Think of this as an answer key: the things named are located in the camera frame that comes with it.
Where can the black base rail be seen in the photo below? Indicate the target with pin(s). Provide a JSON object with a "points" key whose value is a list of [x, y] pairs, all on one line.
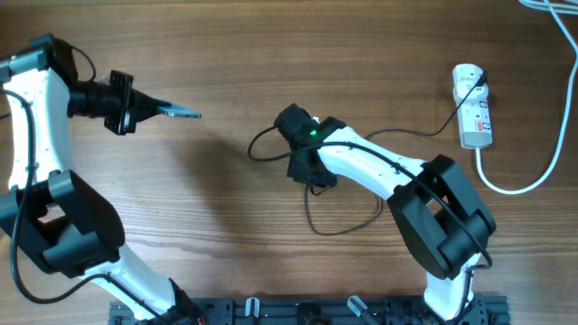
{"points": [[403, 310]]}

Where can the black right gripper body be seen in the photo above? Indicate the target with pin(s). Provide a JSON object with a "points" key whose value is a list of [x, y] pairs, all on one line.
{"points": [[297, 171]]}

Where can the white charger adapter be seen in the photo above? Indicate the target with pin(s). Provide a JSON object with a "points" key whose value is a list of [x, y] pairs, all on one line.
{"points": [[470, 91]]}

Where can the white power strip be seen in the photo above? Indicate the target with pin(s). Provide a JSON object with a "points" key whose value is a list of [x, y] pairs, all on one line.
{"points": [[473, 118]]}

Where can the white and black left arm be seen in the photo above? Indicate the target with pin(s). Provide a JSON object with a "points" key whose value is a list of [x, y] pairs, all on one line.
{"points": [[51, 214]]}

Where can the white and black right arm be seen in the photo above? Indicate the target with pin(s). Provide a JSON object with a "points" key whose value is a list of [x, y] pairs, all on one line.
{"points": [[442, 219]]}

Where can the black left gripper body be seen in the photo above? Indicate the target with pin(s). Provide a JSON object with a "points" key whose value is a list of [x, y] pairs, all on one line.
{"points": [[118, 120]]}

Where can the smartphone with blue screen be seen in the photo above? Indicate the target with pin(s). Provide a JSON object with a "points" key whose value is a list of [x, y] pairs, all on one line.
{"points": [[171, 109]]}

